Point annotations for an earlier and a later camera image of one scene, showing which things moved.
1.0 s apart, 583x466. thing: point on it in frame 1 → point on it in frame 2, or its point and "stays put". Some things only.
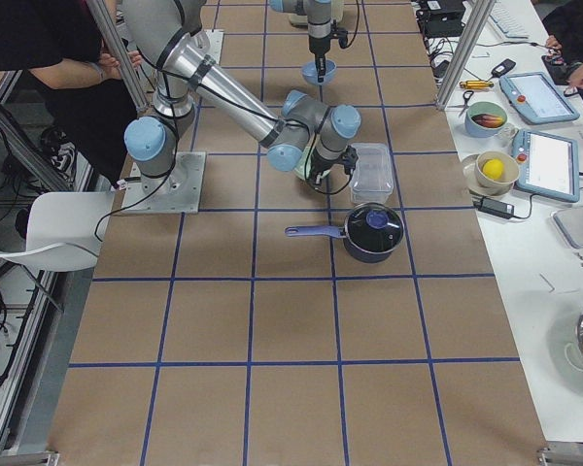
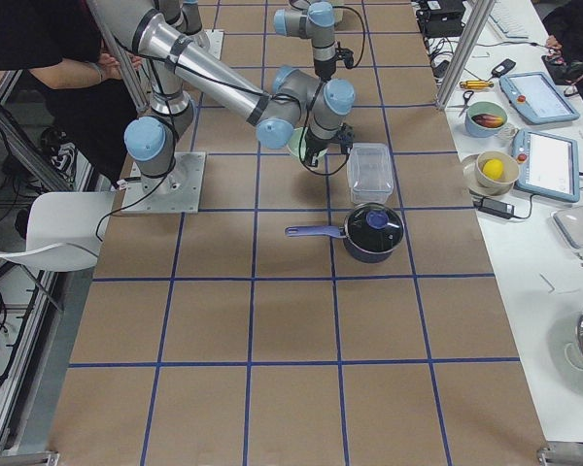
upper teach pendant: [535, 99] stays put
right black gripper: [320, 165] → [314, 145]
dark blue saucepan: [372, 232] stays put
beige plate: [469, 173] stays put
